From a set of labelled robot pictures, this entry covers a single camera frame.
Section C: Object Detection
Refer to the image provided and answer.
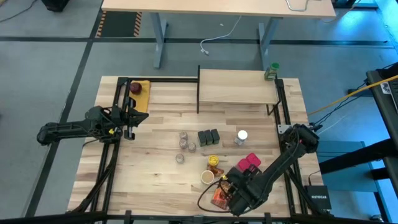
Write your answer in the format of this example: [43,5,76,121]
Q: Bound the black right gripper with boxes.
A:
[224,164,265,217]

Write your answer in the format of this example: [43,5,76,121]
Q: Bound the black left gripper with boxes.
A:
[118,97,150,141]

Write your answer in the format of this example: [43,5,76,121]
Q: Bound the orange brown spice pouch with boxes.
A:
[210,182,233,210]
[207,164,225,178]

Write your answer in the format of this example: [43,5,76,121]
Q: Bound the green lidded spice jar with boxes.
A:
[264,62,280,82]

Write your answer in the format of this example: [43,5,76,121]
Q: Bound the wooden shelf with black legs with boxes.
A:
[195,64,280,116]

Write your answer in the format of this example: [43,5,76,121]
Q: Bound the dark red apple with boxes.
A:
[129,82,143,95]

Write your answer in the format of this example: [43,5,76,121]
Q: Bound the white lidded clear spice jar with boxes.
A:
[233,129,249,146]

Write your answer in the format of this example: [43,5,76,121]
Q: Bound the black mat with hazard stripes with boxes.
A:
[95,11,143,39]

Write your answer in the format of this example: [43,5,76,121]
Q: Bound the black diagonal beam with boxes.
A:
[318,138,398,175]

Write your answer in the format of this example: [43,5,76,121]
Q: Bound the light wood desk grey legs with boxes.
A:
[101,0,337,70]

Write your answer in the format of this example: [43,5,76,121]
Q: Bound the black floor box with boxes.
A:
[40,0,71,13]

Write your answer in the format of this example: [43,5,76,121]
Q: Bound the black side desk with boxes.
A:
[365,61,398,150]

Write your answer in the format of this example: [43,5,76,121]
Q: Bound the black stand foot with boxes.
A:
[331,0,379,9]

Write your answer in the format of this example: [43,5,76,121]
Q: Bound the right wrist black looped cable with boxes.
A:
[197,179,233,215]

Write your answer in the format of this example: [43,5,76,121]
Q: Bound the black aluminium rig frame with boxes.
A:
[0,76,398,224]

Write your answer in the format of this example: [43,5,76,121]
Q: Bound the black Netgear network switch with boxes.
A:
[303,185,332,211]

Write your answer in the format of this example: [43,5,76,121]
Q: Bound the white floor cable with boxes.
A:
[200,14,243,56]

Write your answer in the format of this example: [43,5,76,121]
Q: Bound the black cable bundle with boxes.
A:
[310,82,374,131]

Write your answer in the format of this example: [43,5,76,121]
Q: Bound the yellow hanging cable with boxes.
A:
[307,73,398,116]

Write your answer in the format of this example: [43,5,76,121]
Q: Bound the thin grey floor cable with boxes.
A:
[0,0,38,23]

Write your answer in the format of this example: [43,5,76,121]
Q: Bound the grey cable on desk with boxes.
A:
[285,0,312,12]

